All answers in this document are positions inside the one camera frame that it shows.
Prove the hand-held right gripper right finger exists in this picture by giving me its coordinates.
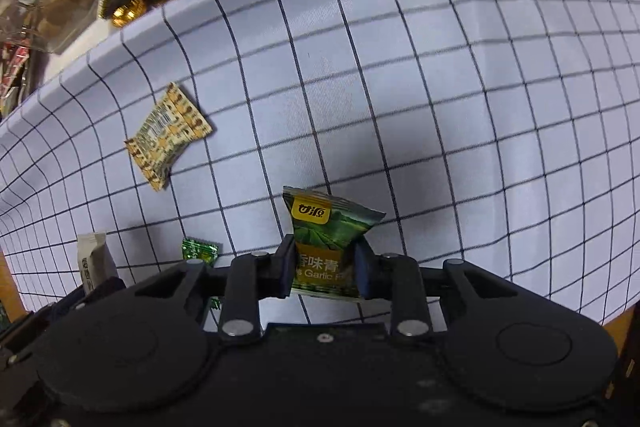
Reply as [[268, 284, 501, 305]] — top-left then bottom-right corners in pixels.
[[353, 240, 522, 346]]

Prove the pile of mixed snack packets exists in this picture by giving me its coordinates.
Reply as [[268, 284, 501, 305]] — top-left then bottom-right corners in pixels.
[[0, 38, 34, 116]]

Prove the brown nut-print snack packet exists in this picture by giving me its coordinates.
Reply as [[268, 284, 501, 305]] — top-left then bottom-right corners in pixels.
[[124, 82, 217, 191]]

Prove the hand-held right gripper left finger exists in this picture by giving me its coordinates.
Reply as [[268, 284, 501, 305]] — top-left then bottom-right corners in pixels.
[[129, 234, 297, 347]]

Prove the green pea snack packet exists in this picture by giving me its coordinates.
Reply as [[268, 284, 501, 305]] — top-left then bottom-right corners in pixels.
[[282, 186, 387, 303]]

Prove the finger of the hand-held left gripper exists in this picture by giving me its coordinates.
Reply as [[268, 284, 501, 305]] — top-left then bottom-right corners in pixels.
[[51, 278, 127, 316]]

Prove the white strip snack packet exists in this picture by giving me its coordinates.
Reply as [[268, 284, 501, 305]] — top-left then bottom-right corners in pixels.
[[76, 232, 122, 297]]

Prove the checked tablecloth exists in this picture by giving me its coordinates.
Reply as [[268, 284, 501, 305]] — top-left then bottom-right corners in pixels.
[[0, 0, 640, 329]]

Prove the small green candy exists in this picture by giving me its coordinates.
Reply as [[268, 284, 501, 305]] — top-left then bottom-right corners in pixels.
[[180, 237, 223, 269]]

